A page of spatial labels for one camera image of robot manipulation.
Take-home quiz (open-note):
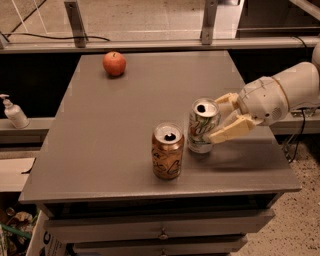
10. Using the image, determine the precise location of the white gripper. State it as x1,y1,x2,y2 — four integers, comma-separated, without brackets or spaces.
207,77,289,144

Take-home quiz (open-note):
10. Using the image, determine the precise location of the green white 7up can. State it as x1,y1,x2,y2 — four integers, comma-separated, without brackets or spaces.
187,98,221,154

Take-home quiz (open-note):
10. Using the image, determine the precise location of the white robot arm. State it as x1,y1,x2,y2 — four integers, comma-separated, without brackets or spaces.
205,43,320,144

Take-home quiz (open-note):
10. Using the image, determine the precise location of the orange soda can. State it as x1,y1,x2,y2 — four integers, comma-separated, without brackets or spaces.
151,123,185,180

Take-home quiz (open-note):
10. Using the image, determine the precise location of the grey upper drawer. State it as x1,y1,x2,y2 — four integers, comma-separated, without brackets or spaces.
44,209,275,243

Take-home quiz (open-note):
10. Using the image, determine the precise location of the grey drawer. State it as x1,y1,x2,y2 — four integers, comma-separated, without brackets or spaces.
44,209,275,243
73,235,247,256

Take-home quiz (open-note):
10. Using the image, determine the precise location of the red apple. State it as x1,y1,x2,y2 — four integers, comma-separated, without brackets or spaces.
102,51,126,76

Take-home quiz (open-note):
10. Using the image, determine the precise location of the grey lower drawer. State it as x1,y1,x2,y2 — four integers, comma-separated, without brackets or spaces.
73,235,247,256

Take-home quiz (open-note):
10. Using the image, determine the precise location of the white pump bottle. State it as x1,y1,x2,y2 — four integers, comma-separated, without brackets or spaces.
0,94,29,129

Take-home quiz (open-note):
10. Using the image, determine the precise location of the white cardboard box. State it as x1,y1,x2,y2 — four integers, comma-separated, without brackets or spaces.
26,211,66,256

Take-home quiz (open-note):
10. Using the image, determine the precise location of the right metal rail post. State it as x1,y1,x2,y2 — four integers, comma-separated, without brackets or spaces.
200,0,218,45

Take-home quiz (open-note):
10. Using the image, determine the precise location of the metal rail post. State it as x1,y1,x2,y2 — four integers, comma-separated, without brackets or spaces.
64,0,87,48
200,0,218,45

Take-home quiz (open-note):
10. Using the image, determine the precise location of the left metal rail post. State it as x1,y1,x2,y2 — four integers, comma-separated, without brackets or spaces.
64,0,87,48

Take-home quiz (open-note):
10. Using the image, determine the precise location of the black cable on floor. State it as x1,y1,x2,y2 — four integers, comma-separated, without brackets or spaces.
0,31,111,43

